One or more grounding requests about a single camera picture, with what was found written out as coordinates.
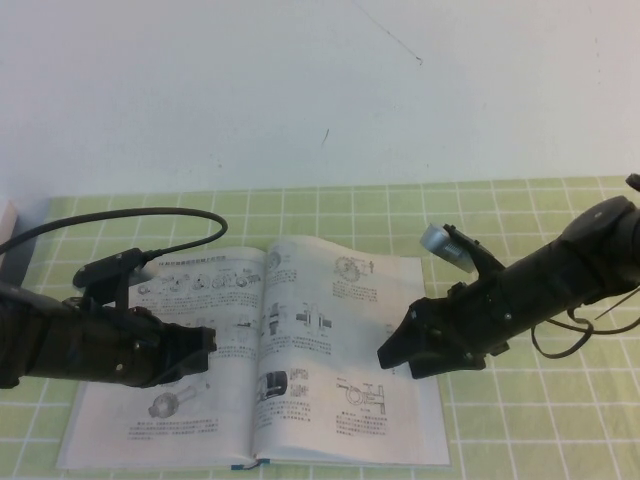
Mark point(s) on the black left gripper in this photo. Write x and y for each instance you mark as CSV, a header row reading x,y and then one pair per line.
x,y
115,350

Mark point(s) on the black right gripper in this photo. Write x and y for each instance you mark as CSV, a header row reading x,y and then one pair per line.
x,y
475,320

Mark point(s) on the white technical book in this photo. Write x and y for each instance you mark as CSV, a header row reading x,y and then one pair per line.
x,y
310,410

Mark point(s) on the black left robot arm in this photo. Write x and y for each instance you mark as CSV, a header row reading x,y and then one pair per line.
x,y
30,340

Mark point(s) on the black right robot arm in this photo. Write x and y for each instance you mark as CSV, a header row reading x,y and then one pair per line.
x,y
575,270

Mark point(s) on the green checked tablecloth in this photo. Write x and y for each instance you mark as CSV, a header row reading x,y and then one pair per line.
x,y
525,425

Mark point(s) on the beige box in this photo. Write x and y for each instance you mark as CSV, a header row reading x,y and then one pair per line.
x,y
6,225

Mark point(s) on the silver round right wrist camera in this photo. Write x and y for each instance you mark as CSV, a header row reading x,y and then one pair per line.
x,y
440,242

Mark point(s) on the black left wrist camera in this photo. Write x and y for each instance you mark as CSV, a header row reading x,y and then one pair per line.
x,y
107,267

